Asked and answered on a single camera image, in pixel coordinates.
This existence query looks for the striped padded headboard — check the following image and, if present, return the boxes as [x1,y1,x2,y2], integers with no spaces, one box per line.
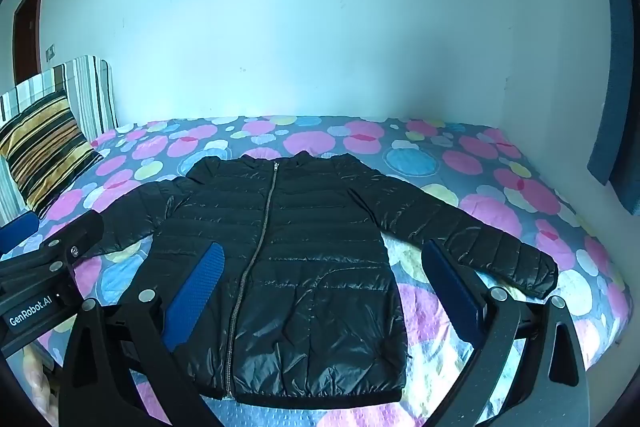
[0,55,119,228]

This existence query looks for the person's left hand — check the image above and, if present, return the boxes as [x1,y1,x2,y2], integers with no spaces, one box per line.
[20,341,60,408]

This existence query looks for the black puffer jacket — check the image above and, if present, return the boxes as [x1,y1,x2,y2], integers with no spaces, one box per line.
[75,151,559,405]

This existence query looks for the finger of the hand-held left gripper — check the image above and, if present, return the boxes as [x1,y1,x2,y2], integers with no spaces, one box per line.
[35,208,105,270]
[0,212,41,258]

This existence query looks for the brown wooden door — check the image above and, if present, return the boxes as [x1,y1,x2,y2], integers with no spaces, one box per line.
[12,0,47,85]

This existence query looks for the blue curtain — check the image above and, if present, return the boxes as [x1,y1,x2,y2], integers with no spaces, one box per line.
[586,0,640,215]

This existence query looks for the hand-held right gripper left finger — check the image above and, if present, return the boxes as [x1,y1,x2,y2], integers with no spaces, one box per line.
[57,241,226,427]

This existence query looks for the yellow black striped pillow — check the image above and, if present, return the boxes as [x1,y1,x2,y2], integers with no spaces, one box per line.
[0,89,103,218]

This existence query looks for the polka dot bedspread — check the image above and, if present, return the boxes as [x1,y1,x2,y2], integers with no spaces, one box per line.
[10,114,633,427]

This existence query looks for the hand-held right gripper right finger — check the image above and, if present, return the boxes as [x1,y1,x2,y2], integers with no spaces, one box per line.
[421,238,593,427]

